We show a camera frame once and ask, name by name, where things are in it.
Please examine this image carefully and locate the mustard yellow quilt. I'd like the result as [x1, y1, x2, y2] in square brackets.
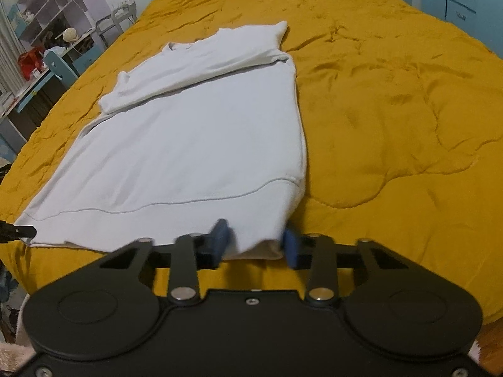
[1, 0, 502, 323]

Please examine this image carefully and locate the white blue shelf unit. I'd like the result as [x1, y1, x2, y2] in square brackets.
[7, 0, 110, 49]

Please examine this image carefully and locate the blue white wardrobe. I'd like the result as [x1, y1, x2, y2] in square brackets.
[421, 0, 502, 56]

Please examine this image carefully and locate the red bag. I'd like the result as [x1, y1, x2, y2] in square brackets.
[17, 46, 45, 81]

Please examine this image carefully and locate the blue chair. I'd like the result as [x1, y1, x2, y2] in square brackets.
[43, 50, 78, 90]

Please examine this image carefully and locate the blue desk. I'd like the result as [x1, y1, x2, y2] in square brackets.
[1, 30, 107, 158]

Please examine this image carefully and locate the white sweatshirt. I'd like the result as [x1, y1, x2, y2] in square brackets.
[17, 21, 307, 260]

